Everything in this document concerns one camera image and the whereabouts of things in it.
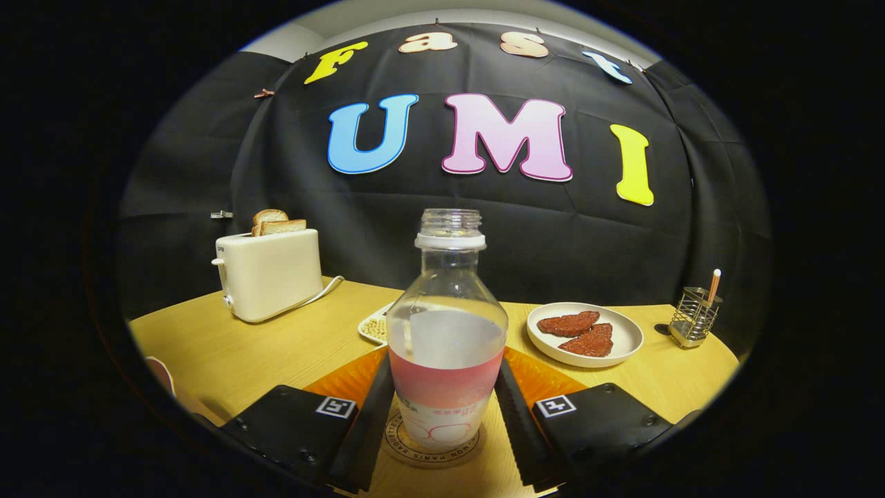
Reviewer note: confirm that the round white plate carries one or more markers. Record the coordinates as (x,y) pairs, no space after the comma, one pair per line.
(626,335)

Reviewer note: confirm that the wooden table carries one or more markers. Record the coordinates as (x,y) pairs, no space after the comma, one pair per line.
(276,353)

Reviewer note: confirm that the toast slice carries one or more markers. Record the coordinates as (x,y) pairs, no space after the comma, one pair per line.
(285,227)
(266,216)

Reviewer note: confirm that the metal clip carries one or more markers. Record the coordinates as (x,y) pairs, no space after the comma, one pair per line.
(221,214)

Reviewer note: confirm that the orange white straw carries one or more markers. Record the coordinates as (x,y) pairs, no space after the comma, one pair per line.
(714,283)

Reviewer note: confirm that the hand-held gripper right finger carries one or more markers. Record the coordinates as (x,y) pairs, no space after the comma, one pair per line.
(522,436)

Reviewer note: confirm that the white divided snack dish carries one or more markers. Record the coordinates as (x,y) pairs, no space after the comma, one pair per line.
(377,328)

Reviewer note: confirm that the clear juice bottle pink label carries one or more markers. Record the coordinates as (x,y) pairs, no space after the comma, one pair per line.
(446,373)

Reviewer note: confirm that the cream toaster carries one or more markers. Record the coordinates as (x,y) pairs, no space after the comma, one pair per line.
(269,277)

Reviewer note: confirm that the round wooden coaster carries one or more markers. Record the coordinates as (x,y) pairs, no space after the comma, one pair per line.
(442,459)

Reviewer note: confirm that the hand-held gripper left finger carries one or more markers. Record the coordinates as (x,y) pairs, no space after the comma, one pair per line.
(366,436)

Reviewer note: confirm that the black backdrop cloth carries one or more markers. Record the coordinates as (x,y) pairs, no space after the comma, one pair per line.
(415,194)

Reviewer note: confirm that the brown meat piece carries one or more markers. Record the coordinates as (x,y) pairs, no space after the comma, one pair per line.
(568,323)
(591,342)

